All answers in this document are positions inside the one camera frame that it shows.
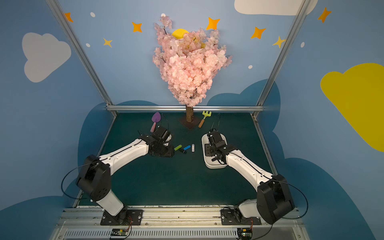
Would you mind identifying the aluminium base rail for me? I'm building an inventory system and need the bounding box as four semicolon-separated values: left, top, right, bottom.
50;205;310;240

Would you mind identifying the left aluminium frame post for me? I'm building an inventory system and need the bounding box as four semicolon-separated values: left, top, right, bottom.
46;0;114;109

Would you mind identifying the right green circuit board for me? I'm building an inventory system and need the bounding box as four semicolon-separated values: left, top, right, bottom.
237;228;253;240

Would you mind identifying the left green circuit board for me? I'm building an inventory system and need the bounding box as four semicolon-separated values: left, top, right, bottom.
110;229;129;238

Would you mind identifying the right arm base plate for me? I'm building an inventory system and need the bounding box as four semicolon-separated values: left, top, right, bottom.
220;208;252;226

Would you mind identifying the green usb flash drive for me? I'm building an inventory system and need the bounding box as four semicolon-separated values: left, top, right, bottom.
174;145;182;151

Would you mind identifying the green toy rake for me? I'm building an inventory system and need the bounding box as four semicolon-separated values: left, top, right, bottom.
199;111;212;128

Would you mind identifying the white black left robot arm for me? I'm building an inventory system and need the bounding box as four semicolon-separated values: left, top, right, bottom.
76;112;175;226

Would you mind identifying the pink cherry blossom tree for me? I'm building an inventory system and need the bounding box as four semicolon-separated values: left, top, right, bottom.
153;16;232;129

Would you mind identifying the white oval storage box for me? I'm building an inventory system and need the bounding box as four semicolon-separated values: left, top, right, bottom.
202;134;228;169

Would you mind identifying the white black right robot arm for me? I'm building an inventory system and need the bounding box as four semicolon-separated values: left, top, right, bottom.
202;124;296;225

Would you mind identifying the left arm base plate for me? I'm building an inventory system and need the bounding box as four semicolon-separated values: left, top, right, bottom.
100;208;144;226

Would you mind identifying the right aluminium frame post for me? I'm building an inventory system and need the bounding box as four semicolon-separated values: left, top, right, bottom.
252;0;312;120

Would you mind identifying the horizontal aluminium frame bar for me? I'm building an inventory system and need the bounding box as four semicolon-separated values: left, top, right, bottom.
107;105;264;113

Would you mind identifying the green circuit board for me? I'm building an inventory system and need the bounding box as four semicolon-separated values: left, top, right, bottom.
237;228;253;240
110;229;129;238

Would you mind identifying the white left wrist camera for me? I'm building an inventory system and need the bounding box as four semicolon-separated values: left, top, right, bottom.
154;126;172;143

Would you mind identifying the purple toy trowel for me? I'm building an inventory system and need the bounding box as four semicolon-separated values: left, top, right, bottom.
150;112;161;133

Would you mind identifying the aluminium frame post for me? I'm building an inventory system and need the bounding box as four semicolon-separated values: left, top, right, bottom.
46;0;114;109
252;0;312;120

